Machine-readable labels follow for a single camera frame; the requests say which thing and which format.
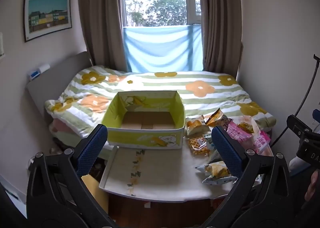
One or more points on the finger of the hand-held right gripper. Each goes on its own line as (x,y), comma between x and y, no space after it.
(297,125)

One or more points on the white cloth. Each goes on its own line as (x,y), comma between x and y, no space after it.
(298,165)

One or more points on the yellow cardboard sheet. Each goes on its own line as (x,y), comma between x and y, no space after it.
(96,193)

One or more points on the pink folded blanket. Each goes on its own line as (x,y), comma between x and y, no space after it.
(65,129)

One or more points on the striped floral blanket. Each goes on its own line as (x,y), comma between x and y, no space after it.
(155,80)

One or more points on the brown curtain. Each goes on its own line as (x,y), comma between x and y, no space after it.
(220,18)
(102,18)

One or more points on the brown and orange snack packet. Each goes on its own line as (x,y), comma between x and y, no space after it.
(215,118)

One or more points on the grey bed headboard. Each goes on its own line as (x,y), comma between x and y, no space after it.
(50,85)

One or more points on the waffle snack packet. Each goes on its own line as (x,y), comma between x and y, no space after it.
(198,146)

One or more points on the person's right hand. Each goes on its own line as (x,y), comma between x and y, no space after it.
(314,185)

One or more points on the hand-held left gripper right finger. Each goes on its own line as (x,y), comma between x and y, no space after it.
(226,149)

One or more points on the light blue cloth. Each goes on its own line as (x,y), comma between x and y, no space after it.
(162,48)

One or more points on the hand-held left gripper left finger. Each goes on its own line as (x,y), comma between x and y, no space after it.
(93,146)

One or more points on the orange bread snack packet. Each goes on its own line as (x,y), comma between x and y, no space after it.
(195,124)

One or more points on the silver bread snack packet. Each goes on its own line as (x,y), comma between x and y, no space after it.
(215,171)

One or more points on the white lint roller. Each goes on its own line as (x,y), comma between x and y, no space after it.
(40,71)

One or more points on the small floral-top table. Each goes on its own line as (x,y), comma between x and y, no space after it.
(162,173)

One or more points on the yellow-green cardboard box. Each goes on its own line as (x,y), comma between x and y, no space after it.
(145,140)

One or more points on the pink snack packet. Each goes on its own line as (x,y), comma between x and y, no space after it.
(260,141)

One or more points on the framed wall picture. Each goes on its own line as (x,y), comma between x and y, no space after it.
(47,17)

